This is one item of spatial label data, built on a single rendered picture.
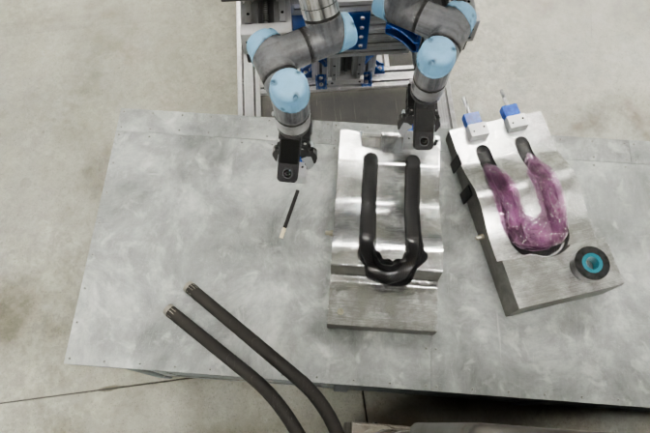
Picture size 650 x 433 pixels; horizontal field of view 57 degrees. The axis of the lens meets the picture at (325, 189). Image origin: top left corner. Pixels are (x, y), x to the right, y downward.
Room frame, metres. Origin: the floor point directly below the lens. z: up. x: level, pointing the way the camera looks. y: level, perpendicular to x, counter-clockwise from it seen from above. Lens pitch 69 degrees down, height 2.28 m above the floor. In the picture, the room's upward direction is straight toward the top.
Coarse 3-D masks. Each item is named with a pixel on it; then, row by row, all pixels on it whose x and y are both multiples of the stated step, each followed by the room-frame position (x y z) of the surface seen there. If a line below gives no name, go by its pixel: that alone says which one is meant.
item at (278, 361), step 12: (192, 288) 0.31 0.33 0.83; (204, 300) 0.28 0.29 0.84; (216, 312) 0.24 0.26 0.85; (228, 312) 0.24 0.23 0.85; (228, 324) 0.22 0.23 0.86; (240, 324) 0.21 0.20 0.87; (240, 336) 0.19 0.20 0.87; (252, 336) 0.18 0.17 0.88; (252, 348) 0.16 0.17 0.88; (264, 348) 0.16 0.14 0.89; (276, 360) 0.13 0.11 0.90; (288, 372) 0.10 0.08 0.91; (300, 372) 0.10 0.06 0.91
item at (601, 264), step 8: (584, 248) 0.37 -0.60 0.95; (592, 248) 0.37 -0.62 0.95; (576, 256) 0.35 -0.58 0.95; (584, 256) 0.35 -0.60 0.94; (592, 256) 0.35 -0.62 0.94; (600, 256) 0.35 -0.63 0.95; (576, 264) 0.33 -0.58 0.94; (584, 264) 0.33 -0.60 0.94; (592, 264) 0.34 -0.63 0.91; (600, 264) 0.33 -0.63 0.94; (608, 264) 0.33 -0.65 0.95; (576, 272) 0.32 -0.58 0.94; (584, 272) 0.32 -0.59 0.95; (592, 272) 0.32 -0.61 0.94; (600, 272) 0.32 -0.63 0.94; (584, 280) 0.30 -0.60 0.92; (592, 280) 0.30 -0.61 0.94
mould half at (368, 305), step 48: (384, 144) 0.67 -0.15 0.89; (336, 192) 0.54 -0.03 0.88; (384, 192) 0.54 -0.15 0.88; (432, 192) 0.54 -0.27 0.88; (336, 240) 0.40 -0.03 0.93; (384, 240) 0.40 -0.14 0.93; (432, 240) 0.40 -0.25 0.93; (336, 288) 0.30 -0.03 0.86; (384, 288) 0.30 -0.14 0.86; (432, 288) 0.30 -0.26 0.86
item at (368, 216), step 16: (368, 160) 0.62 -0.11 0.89; (416, 160) 0.62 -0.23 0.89; (368, 176) 0.58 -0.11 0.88; (416, 176) 0.58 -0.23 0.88; (368, 192) 0.54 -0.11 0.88; (416, 192) 0.54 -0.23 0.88; (368, 208) 0.50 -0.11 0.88; (416, 208) 0.50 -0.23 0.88; (368, 224) 0.45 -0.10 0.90; (416, 224) 0.45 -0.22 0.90; (368, 240) 0.40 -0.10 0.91; (416, 240) 0.40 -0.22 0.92; (368, 256) 0.37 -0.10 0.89; (416, 256) 0.37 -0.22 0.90; (368, 272) 0.34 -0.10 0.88; (384, 272) 0.34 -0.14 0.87; (400, 272) 0.34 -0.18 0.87
